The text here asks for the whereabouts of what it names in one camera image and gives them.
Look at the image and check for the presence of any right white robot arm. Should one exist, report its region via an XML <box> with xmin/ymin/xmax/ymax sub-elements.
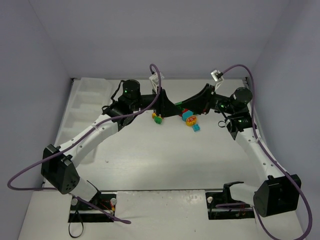
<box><xmin>176</xmin><ymin>84</ymin><xmax>301</xmax><ymax>217</ymax></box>

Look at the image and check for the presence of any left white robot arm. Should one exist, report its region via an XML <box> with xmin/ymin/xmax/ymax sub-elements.
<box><xmin>41</xmin><ymin>79</ymin><xmax>182</xmax><ymax>201</ymax></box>

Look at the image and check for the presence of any green curved lego bottom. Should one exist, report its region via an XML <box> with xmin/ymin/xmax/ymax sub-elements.
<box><xmin>154</xmin><ymin>116</ymin><xmax>163</xmax><ymax>125</ymax></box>

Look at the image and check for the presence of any teal oval lego brick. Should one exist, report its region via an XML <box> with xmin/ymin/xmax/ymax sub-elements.
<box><xmin>181</xmin><ymin>110</ymin><xmax>194</xmax><ymax>122</ymax></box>

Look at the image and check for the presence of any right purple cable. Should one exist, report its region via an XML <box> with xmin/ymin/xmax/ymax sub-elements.
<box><xmin>215</xmin><ymin>64</ymin><xmax>313</xmax><ymax>238</ymax></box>

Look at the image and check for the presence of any yellow round patterned lego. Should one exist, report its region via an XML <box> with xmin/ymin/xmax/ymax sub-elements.
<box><xmin>185</xmin><ymin>115</ymin><xmax>197</xmax><ymax>127</ymax></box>

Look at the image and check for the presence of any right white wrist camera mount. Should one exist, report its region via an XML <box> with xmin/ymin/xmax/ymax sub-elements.
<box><xmin>210</xmin><ymin>69</ymin><xmax>224</xmax><ymax>90</ymax></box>

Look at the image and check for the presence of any small blue lego brick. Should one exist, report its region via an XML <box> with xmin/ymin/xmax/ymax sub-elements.
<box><xmin>192</xmin><ymin>124</ymin><xmax>201</xmax><ymax>132</ymax></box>

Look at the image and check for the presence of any clear plastic compartment tray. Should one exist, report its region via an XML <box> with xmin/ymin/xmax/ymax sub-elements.
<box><xmin>54</xmin><ymin>77</ymin><xmax>117</xmax><ymax>146</ymax></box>

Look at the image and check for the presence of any red oval lego brick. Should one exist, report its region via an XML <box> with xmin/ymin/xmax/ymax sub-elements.
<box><xmin>179</xmin><ymin>108</ymin><xmax>189</xmax><ymax>117</ymax></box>

